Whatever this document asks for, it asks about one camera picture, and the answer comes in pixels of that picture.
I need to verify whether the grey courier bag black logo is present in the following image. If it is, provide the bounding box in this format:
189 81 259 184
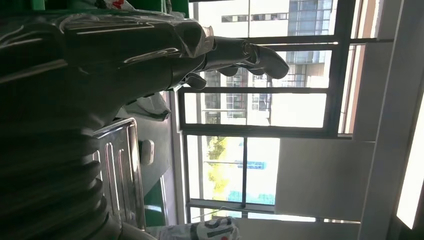
145 216 241 240

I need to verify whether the green conveyor belt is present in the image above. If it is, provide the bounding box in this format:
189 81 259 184
143 178 167 228

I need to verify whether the white courier bag red print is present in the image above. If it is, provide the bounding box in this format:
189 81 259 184
94 0 135 11

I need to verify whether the crumpled grey courier bag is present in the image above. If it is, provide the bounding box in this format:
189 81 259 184
122 92 172 122

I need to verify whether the small white block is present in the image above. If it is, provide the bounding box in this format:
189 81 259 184
140 139 155 167

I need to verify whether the steel scale tray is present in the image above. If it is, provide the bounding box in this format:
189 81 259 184
92 117 147 231

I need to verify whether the dark framed window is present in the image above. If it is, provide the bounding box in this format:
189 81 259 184
177 0 395 223

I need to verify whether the ceiling light panel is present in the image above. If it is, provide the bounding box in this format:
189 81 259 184
395 94 424 231

